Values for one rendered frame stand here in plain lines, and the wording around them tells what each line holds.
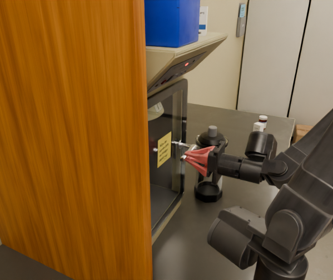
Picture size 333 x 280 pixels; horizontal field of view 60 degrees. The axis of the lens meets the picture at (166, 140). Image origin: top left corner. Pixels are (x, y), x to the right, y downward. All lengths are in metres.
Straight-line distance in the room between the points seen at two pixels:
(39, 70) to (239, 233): 0.41
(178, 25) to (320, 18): 3.09
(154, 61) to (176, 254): 0.56
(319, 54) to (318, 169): 3.25
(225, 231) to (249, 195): 0.70
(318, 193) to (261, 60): 3.32
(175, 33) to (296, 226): 0.34
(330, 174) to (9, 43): 0.53
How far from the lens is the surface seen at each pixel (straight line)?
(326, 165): 0.35
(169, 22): 0.51
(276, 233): 0.36
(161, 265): 0.84
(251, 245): 0.40
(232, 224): 0.42
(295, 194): 0.35
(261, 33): 3.60
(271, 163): 0.69
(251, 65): 3.66
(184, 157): 0.76
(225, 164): 0.73
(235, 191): 1.12
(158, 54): 0.49
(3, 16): 0.59
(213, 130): 0.94
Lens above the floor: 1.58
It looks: 26 degrees down
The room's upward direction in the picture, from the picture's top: straight up
